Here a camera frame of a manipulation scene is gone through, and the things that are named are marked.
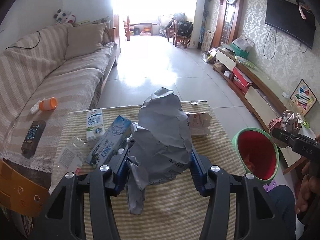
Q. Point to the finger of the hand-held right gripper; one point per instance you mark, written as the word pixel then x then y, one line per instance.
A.
pixel 283 136

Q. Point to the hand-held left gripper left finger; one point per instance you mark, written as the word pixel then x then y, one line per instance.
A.
pixel 120 177

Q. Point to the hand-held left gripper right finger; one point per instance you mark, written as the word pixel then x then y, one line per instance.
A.
pixel 197 175

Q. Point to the reddish brown wrapper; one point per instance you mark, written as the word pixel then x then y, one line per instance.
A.
pixel 287 120

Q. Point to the red trash bin green rim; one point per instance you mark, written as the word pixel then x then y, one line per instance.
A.
pixel 255 150

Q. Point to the pink white carton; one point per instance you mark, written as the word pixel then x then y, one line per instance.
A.
pixel 200 123

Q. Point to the silver foil bag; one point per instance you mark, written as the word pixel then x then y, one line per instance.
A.
pixel 160 135

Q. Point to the white green milk carton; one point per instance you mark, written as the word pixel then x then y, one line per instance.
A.
pixel 94 125

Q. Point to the person's right hand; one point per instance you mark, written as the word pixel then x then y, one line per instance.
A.
pixel 303 192

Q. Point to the striped table cloth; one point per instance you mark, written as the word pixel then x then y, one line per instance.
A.
pixel 175 205

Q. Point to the blue toothpaste box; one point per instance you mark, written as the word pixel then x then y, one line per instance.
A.
pixel 110 140

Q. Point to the star checkers board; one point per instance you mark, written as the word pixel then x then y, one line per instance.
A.
pixel 302 98

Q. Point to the purple plastic stool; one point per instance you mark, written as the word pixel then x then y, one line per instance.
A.
pixel 270 186

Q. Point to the wooden television cabinet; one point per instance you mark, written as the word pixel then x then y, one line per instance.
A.
pixel 262 85

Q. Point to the clear plastic bottle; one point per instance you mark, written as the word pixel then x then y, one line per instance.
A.
pixel 68 155

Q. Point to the person's leg in jeans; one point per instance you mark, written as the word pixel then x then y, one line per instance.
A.
pixel 285 210

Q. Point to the red flat box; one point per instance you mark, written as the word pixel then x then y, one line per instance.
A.
pixel 241 77

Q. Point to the green yellow plastic bag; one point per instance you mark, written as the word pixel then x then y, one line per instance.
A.
pixel 246 61

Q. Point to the green box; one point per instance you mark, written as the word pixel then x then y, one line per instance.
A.
pixel 241 52

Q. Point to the dark flat box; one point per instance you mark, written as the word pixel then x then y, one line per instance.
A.
pixel 33 140

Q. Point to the wooden side table with stickers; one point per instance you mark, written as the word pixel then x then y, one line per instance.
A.
pixel 20 190

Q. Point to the white plastic bag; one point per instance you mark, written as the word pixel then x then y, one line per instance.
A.
pixel 243 42

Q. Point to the orange plastic cup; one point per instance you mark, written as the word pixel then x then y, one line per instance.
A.
pixel 48 103

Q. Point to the open cardboard box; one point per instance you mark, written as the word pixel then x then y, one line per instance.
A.
pixel 210 56

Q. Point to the black flat television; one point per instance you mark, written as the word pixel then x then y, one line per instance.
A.
pixel 290 21

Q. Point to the floral board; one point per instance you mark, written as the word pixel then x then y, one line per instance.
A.
pixel 207 41

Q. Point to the pink headphones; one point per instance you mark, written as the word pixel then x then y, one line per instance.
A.
pixel 303 12

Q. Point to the wooden lattice partition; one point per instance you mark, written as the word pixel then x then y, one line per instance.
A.
pixel 230 22

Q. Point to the wooden chair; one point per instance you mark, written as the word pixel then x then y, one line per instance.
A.
pixel 178 40

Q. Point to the beige cushion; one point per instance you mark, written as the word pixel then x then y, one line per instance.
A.
pixel 83 41

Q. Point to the sofa with striped cover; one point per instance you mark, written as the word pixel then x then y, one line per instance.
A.
pixel 37 62

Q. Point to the patterned cushion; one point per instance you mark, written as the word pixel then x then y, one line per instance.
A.
pixel 107 32

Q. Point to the black backpack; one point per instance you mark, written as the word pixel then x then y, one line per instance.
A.
pixel 185 27

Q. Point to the white standing air conditioner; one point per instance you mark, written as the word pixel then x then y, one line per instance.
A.
pixel 198 15

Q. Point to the red wooden shelf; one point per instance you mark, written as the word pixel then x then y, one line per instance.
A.
pixel 126 28

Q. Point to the black white plush toy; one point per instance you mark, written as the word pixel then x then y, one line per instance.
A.
pixel 63 17

